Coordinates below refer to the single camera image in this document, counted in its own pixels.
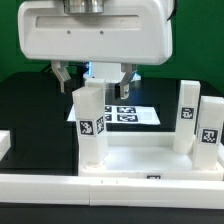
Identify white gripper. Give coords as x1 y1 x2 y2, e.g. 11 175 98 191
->
18 0 174 99

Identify white square desk top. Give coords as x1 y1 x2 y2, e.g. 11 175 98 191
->
78 132 224 181

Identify white left obstacle bar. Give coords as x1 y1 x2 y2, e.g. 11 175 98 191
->
0 130 11 161

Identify white obstacle bar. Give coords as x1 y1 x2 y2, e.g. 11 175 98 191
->
0 174 224 209
0 130 11 161

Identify white front obstacle bar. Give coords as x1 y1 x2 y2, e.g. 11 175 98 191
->
0 174 224 209

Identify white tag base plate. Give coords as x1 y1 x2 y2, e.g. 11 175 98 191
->
67 103 161 127

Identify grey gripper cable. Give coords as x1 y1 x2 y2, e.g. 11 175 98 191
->
168 0 179 19

